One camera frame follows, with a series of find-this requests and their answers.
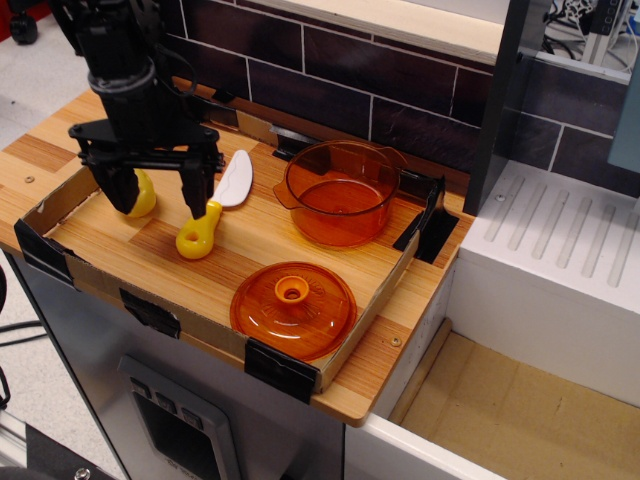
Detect white toy sink unit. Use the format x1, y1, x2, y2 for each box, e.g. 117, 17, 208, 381
344, 163, 639, 479

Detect orange transparent pot lid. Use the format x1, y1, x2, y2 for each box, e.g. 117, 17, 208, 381
230, 262, 358, 362

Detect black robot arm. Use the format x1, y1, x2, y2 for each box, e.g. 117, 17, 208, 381
50, 1, 223, 219

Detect yellow handled white toy knife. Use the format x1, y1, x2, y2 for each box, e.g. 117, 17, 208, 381
175, 150, 253, 260

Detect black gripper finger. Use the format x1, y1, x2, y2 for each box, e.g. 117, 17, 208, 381
179, 167, 216, 219
89, 165, 140, 214

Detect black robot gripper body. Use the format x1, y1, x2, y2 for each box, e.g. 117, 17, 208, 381
69, 76, 224, 173

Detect black caster wheel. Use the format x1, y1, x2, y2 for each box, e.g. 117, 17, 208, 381
9, 12, 38, 45

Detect grey toy oven front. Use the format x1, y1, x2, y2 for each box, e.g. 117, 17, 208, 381
118, 356, 242, 479

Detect yellow toy potato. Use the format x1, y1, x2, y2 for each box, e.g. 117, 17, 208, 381
127, 169, 157, 218

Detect dark grey vertical post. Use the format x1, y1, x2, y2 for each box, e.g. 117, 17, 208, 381
464, 1, 551, 216

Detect orange transparent plastic pot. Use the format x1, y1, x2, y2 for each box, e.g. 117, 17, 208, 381
273, 140, 407, 248

